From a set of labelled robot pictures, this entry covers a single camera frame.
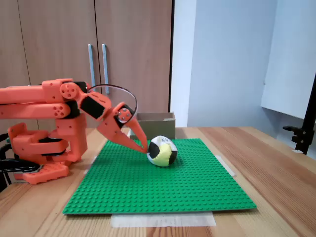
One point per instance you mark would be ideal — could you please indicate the black yellow white soft ball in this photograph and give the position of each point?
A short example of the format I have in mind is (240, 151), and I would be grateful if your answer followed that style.
(161, 154)

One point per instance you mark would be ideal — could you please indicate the open cardboard box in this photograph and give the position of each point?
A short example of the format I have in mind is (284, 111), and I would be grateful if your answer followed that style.
(158, 128)

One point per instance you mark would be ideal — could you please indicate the green studded baseplate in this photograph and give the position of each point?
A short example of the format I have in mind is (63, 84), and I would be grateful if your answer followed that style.
(160, 187)

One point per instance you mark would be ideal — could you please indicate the brown wooden cabinet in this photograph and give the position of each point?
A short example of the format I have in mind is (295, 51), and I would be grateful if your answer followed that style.
(59, 37)

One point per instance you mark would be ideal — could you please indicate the wide masking tape strip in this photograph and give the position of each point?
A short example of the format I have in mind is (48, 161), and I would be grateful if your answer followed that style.
(163, 220)

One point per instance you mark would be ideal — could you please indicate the white wall panel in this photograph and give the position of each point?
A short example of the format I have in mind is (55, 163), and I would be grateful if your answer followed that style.
(288, 74)

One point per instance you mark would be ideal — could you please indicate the black camera stand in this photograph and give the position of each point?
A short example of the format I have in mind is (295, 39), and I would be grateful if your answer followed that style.
(300, 138)

